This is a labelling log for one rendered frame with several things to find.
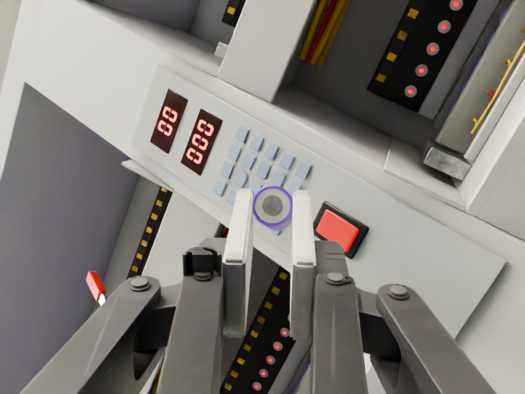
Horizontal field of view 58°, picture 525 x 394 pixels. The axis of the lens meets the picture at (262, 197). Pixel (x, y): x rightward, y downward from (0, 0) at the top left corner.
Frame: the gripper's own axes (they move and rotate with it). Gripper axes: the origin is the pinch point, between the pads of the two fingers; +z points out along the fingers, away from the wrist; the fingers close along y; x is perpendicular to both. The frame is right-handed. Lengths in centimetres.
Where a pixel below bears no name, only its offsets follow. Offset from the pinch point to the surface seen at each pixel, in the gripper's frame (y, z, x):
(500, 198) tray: 12.3, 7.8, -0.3
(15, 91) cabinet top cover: -26.6, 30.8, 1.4
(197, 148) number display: -5.9, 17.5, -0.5
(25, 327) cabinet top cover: -34, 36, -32
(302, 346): 3.5, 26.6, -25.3
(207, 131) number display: -5.1, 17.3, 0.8
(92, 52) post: -16.3, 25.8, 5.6
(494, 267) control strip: 12.0, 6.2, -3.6
